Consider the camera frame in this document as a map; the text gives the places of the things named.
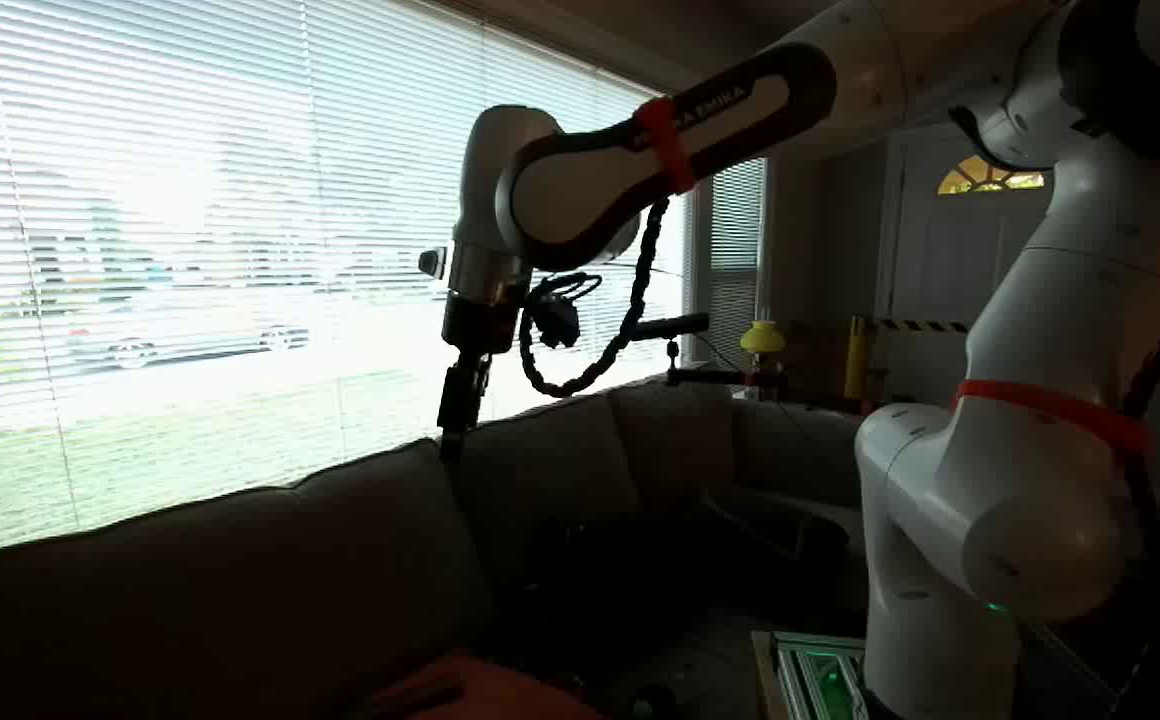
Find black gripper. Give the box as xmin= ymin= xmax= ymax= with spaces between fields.
xmin=438 ymin=294 xmax=534 ymax=465

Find green-lit robot base platform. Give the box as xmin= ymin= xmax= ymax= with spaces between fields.
xmin=750 ymin=627 xmax=875 ymax=720

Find brown fabric couch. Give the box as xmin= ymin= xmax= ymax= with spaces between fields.
xmin=0 ymin=376 xmax=875 ymax=720

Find orange pillow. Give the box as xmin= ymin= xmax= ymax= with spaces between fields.
xmin=352 ymin=654 xmax=606 ymax=720

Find silver parked car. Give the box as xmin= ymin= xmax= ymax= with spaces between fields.
xmin=66 ymin=297 xmax=316 ymax=376

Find large white window blinds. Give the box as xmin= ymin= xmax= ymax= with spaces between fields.
xmin=0 ymin=0 xmax=702 ymax=568

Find small yellow lamp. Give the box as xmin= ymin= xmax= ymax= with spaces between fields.
xmin=735 ymin=315 xmax=792 ymax=367

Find narrow side window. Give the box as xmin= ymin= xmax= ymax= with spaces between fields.
xmin=706 ymin=155 xmax=771 ymax=367

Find black camera on stand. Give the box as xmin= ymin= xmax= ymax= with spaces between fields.
xmin=629 ymin=309 xmax=717 ymax=391

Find yellow post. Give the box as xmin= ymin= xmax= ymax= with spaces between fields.
xmin=841 ymin=311 xmax=875 ymax=405

